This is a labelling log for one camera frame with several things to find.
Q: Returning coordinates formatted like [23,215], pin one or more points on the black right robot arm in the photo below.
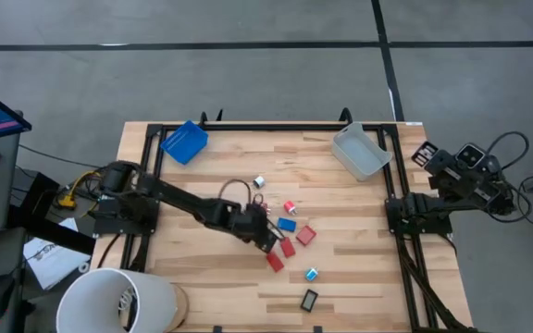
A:
[470,189]

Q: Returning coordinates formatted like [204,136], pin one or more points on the round wooden disc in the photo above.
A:
[183,305]

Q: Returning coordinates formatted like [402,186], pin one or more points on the white cylindrical lampshade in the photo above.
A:
[95,296]

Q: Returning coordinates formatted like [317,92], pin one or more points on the red slotted box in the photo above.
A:
[306,235]

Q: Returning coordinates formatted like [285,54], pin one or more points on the black metal bar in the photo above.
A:
[53,233]

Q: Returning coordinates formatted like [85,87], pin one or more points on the black aluminium table frame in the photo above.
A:
[271,127]

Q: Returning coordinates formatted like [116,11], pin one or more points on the red rectangular box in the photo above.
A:
[275,262]
[288,247]

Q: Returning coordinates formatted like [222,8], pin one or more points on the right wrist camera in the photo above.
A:
[471,156]

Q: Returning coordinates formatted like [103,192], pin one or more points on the white tape roll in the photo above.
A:
[83,267]

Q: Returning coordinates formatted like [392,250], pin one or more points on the white printed paper sheet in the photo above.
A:
[53,263]

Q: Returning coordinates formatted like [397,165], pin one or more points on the blue cylinder silver tip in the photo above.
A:
[312,275]

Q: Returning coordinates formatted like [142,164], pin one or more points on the black rectangular display module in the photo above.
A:
[309,300]

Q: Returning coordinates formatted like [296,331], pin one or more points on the blue plastic basket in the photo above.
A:
[184,142]

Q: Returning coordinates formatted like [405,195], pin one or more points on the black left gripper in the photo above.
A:
[248,223]

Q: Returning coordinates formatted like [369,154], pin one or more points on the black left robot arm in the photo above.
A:
[178,194]

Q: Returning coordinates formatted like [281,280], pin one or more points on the red cylinder silver tip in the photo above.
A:
[289,206]

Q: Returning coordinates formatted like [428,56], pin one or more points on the white plastic bin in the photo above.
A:
[361,152]

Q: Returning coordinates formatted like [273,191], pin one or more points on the blue box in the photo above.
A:
[287,225]

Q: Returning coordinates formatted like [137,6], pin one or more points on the black box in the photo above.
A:
[40,189]

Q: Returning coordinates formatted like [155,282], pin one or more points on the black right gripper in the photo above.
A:
[444,166]

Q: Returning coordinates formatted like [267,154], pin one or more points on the silver white cylinder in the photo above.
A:
[259,181]

